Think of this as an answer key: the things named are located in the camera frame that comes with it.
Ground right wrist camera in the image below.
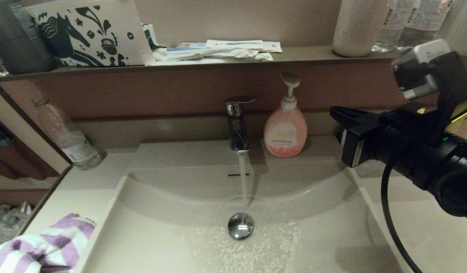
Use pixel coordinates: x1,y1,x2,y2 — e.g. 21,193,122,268
392,39,467,114

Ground chrome drain stopper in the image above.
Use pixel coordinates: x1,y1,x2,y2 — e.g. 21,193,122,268
228,212,255,241

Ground white horse print box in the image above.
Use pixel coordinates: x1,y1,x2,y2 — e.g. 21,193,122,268
24,0,156,67

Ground white packet with blue print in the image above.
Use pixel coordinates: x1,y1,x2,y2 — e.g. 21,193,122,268
166,42,219,52

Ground wide white container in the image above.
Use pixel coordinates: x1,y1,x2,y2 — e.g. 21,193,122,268
444,0,467,58

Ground white ceramic sink basin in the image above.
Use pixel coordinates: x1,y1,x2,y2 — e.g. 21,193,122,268
72,138,404,273

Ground crumpled white packet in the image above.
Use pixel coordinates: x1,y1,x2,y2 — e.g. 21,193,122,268
153,47,274,64

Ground brown wooden side shelf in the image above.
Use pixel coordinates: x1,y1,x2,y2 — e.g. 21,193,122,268
0,114,60,207

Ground dark grey cylinder container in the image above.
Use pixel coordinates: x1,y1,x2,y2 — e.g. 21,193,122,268
0,0,56,75

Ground brown wall shelf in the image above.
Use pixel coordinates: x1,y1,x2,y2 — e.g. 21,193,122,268
0,45,467,85

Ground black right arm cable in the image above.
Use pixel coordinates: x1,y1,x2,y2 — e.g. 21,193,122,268
381,161,424,273

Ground chrome faucet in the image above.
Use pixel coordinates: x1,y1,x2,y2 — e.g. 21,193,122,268
224,96,258,155

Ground tall white bottle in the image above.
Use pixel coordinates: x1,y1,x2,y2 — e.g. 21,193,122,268
333,0,388,58

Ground pink soap pump bottle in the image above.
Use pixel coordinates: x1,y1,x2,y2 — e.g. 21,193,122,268
263,72,308,158

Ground clear water bottle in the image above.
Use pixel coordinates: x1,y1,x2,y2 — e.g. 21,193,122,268
371,0,409,53
395,0,454,50

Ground purple white striped towel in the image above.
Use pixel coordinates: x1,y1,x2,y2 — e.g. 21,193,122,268
0,213,96,273

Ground long white packet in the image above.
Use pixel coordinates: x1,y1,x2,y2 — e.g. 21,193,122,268
206,39,283,53

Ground green white patterned packet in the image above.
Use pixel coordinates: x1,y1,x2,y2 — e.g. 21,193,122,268
141,23,166,50

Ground clear plastic wrapped items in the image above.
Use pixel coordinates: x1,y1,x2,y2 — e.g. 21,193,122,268
0,201,33,251

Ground clear plastic bottle with label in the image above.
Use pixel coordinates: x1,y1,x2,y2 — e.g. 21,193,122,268
32,97,107,171

